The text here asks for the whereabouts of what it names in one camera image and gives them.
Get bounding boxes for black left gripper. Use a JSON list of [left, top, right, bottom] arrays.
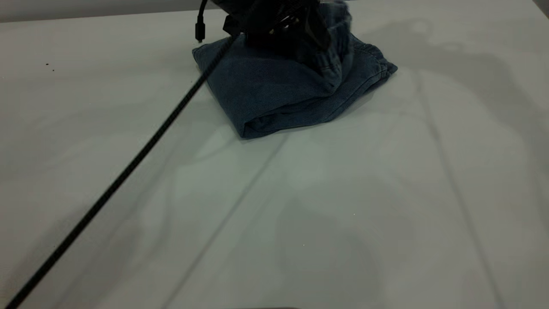
[[212, 0, 332, 52]]

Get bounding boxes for blue denim shorts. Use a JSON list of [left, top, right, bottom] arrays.
[[192, 0, 398, 139]]

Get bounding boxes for thick braided left arm cable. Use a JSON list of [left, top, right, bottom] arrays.
[[0, 33, 241, 309]]

